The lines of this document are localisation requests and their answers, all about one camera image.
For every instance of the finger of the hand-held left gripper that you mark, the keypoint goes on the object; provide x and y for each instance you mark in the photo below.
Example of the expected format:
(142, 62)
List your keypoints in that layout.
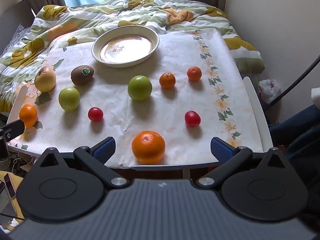
(15, 128)

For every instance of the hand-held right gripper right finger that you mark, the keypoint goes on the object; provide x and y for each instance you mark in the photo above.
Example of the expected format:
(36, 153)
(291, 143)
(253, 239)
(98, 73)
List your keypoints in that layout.
(220, 148)

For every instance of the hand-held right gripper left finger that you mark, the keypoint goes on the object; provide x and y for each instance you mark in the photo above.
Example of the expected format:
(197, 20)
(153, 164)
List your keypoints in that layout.
(106, 149)

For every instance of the medium orange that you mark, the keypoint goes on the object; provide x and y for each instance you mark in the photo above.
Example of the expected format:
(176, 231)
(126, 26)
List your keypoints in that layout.
(28, 115)

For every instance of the red cherry tomato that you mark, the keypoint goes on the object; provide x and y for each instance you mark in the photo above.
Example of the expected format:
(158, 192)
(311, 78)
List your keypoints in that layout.
(192, 118)
(95, 114)

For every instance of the large orange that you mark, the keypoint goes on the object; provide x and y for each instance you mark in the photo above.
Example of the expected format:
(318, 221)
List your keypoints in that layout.
(148, 147)

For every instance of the green apple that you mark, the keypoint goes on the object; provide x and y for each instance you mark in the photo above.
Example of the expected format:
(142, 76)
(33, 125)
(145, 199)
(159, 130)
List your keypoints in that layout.
(69, 99)
(140, 88)

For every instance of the brown kiwi with sticker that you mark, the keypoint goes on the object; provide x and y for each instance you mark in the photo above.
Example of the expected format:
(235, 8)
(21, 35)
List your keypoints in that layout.
(80, 76)

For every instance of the white ceramic bowl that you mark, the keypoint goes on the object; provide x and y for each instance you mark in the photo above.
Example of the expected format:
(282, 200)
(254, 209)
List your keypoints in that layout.
(125, 48)

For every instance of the smartphone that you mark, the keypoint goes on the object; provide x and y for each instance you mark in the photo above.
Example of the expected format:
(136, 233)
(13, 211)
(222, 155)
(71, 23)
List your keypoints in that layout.
(9, 186)

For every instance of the crumpled plastic bag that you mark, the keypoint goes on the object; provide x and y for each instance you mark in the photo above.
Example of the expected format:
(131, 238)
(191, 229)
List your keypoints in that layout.
(269, 90)

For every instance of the small mandarin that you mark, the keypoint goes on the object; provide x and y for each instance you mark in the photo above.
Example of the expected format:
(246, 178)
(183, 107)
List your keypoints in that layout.
(194, 73)
(167, 80)

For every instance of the person's leg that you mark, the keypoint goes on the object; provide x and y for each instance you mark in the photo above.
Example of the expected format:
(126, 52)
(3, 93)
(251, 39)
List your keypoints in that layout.
(297, 125)

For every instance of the dotted grey bed sheet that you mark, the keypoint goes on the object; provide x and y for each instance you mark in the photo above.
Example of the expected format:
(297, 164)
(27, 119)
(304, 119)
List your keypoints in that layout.
(17, 36)

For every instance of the white floral tablecloth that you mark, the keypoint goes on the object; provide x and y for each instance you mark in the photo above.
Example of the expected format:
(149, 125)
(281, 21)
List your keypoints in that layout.
(175, 55)

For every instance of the grey padded bed board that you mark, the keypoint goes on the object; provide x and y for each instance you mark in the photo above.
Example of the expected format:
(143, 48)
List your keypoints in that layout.
(12, 15)

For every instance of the green striped floral blanket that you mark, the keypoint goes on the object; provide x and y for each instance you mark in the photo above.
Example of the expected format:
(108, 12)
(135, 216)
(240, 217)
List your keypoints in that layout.
(100, 17)

